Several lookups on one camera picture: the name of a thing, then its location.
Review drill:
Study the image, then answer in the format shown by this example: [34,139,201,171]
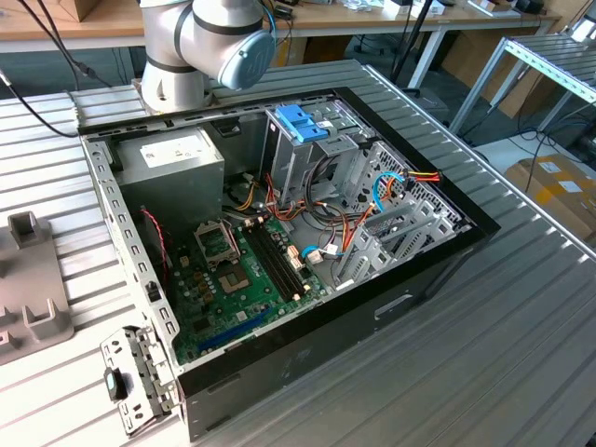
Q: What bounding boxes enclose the grey metal disk bay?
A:
[334,199,471,292]

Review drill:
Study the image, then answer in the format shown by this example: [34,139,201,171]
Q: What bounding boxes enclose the black RAM slot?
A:
[249,224,301,300]
[243,226,295,303]
[261,221,311,292]
[255,223,305,296]

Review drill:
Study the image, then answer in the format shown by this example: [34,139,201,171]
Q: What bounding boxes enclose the grey metal drive cage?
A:
[260,100,373,209]

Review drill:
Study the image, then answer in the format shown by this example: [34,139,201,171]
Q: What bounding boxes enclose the CPU socket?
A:
[214,263,256,297]

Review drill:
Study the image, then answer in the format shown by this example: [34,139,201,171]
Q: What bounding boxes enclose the metal socket cover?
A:
[192,221,242,272]

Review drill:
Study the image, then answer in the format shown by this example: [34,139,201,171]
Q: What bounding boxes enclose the blue plastic drive latch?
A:
[274,104,331,145]

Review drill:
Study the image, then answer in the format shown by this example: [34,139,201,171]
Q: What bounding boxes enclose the green motherboard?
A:
[165,216,330,367]

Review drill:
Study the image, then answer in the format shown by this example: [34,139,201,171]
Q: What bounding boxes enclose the grey power supply unit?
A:
[111,126,226,234]

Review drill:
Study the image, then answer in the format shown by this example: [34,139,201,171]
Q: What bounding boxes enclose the blue expansion slot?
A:
[197,305,274,355]

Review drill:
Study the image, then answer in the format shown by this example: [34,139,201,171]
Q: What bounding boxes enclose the open black PC case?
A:
[76,86,502,443]

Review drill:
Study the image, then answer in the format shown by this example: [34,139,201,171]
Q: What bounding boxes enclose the black case fan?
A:
[138,207,172,288]

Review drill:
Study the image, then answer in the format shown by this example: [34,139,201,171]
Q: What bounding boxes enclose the yellowish cardboard box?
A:
[274,34,353,69]

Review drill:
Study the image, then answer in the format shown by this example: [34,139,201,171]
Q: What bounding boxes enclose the long wooden desk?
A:
[0,0,562,92]

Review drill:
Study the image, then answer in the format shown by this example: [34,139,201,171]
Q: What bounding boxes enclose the metal expansion card retainer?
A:
[100,325,183,439]

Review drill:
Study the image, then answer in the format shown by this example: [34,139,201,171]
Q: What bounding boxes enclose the black tripod stand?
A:
[390,0,441,89]

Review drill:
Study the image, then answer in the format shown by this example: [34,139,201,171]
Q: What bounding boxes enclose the cardboard box with labels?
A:
[505,153,596,243]

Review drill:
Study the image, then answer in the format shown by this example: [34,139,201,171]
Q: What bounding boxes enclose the grey plastic parts rack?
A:
[0,211,75,367]

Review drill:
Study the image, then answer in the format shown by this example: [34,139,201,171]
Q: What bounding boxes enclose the small cardboard trays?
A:
[465,0,522,19]

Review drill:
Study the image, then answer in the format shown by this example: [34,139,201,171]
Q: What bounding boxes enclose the brown cardboard box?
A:
[36,0,102,22]

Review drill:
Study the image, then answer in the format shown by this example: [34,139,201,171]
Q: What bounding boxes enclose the red orange wire bundle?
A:
[264,172,346,225]

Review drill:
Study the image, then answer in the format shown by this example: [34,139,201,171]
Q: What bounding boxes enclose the blue wire white plug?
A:
[300,244,345,267]

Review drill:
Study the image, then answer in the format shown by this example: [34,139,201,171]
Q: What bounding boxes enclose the black cable bundle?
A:
[303,153,348,229]

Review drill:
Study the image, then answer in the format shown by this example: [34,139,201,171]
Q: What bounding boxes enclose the yellow black wire bundle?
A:
[222,172,262,211]

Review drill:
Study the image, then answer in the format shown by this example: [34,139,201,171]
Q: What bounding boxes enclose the orange yellow wire bundle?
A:
[341,204,379,256]

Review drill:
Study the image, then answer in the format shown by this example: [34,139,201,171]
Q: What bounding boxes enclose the blue data wire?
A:
[372,170,407,215]

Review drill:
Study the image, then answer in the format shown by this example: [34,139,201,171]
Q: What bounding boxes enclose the red yellow power wire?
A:
[400,169,442,193]

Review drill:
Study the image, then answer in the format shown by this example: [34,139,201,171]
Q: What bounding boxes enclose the red fan wire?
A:
[140,208,171,280]

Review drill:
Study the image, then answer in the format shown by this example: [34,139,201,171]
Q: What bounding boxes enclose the thin black cable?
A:
[0,70,79,139]

